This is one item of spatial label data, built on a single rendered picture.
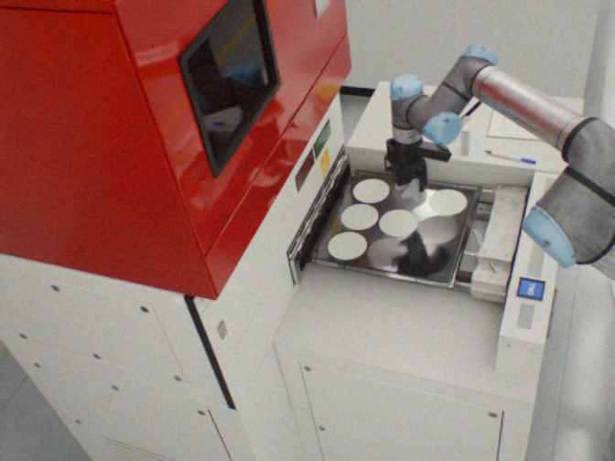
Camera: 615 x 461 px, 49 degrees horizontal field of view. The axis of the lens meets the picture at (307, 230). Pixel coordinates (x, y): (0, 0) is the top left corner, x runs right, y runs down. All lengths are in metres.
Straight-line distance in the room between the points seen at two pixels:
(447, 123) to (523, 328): 0.47
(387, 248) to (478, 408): 0.45
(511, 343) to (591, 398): 1.11
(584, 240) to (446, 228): 0.60
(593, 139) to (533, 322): 0.45
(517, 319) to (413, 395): 0.33
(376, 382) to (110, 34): 1.06
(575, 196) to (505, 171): 0.67
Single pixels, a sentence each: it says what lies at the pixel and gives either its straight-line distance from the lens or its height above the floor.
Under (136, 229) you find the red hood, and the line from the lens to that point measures 1.21.
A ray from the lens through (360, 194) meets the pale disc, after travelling 1.90.
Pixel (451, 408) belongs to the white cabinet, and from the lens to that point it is 1.68.
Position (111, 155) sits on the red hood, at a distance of 1.10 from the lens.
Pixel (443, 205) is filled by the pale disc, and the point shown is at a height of 0.90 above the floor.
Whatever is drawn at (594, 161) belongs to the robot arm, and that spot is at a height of 1.38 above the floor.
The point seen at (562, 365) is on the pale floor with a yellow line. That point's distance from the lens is 2.65.
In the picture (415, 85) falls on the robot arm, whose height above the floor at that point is 1.33.
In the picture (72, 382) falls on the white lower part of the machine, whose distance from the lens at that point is 1.95.
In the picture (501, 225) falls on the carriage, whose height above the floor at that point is 0.88.
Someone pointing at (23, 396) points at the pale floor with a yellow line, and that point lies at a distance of 2.97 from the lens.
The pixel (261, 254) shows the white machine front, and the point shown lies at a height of 1.08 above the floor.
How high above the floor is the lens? 2.16
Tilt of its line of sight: 44 degrees down
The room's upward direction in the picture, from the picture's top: 11 degrees counter-clockwise
